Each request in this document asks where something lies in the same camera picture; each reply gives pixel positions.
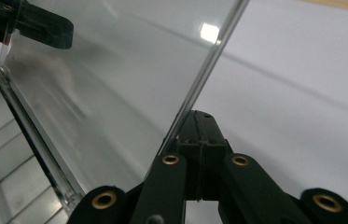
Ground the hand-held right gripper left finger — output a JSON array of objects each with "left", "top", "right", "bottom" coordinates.
[{"left": 177, "top": 109, "right": 202, "bottom": 201}]

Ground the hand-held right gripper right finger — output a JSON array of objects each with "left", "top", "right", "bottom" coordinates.
[{"left": 196, "top": 110, "right": 229, "bottom": 201}]

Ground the grey transparent compartment box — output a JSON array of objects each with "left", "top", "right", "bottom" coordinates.
[{"left": 0, "top": 0, "right": 251, "bottom": 224}]

